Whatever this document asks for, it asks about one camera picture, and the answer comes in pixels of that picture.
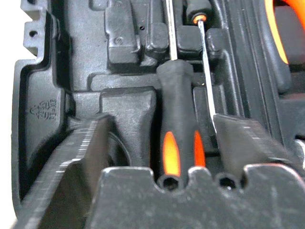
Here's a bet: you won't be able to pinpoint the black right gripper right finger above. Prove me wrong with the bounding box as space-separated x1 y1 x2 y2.
213 114 305 178

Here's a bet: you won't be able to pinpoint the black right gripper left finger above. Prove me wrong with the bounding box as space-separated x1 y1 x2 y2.
11 114 114 229

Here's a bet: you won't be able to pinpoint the black plastic tool case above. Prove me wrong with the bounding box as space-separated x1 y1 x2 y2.
10 0 305 215

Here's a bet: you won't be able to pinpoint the slim screwdriver with orange collar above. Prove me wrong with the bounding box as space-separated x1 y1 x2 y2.
185 0 218 141

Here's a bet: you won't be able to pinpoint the black orange handled large screwdriver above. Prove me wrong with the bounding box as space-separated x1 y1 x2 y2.
156 0 207 184

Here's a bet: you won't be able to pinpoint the orange black handled pliers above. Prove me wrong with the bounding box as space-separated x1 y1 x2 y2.
252 0 305 94

